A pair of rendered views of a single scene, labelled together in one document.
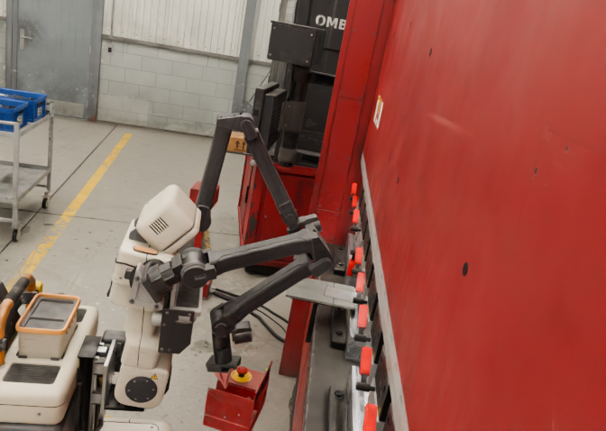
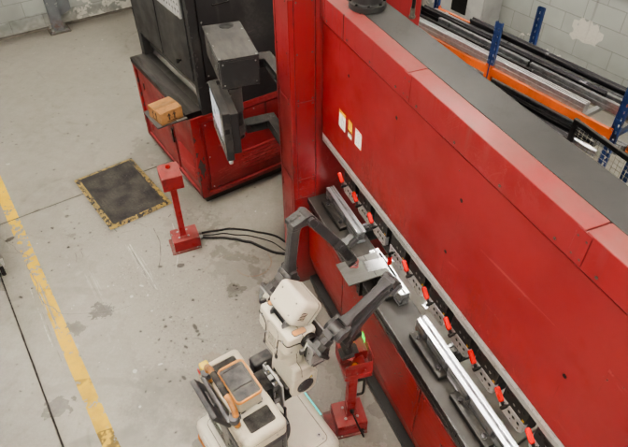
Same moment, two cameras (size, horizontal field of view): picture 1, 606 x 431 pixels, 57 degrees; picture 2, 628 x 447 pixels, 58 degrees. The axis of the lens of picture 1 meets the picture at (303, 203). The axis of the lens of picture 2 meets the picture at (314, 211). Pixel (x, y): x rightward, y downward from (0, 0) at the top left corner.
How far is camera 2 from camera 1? 183 cm
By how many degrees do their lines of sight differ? 31
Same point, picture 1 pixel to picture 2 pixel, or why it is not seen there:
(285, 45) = (235, 75)
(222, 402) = (355, 368)
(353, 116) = (309, 112)
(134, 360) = (300, 376)
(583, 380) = not seen: outside the picture
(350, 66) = (299, 80)
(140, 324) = (295, 358)
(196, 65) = not seen: outside the picture
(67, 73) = not seen: outside the picture
